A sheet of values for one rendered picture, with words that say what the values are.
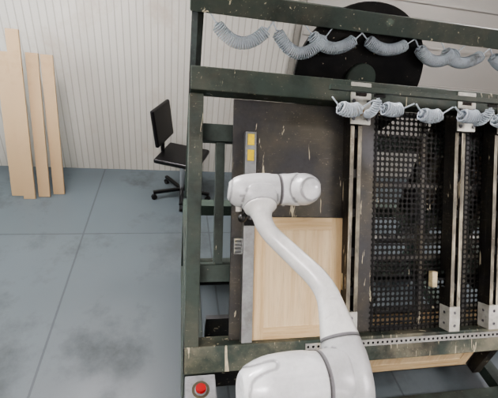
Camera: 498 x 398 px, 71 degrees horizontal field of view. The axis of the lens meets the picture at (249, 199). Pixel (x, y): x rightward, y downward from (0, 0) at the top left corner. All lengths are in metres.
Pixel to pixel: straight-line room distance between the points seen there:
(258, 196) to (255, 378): 0.49
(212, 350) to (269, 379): 0.87
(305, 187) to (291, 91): 0.65
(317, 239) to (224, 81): 0.83
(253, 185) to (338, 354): 0.51
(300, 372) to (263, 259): 0.86
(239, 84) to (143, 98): 2.87
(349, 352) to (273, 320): 0.84
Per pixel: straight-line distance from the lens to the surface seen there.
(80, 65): 4.37
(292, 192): 1.09
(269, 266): 1.65
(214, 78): 1.56
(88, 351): 2.83
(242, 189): 1.06
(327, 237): 1.73
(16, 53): 4.19
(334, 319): 0.95
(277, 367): 0.85
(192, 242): 1.55
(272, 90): 1.60
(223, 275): 1.67
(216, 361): 1.71
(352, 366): 0.92
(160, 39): 4.19
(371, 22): 2.19
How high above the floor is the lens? 2.29
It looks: 33 degrees down
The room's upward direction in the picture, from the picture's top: 9 degrees clockwise
